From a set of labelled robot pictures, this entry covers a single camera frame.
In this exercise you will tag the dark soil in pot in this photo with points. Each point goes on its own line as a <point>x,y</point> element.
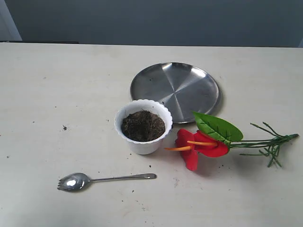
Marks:
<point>143,126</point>

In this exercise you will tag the white plastic flower pot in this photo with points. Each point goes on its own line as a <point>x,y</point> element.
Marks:
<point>148,147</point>

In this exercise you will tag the steel spork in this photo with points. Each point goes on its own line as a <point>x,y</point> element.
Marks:
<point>79,181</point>

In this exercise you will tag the red artificial anthurium flower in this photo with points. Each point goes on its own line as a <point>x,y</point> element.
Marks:
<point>215,138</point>

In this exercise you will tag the round steel plate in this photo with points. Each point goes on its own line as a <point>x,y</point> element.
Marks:
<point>180,87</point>

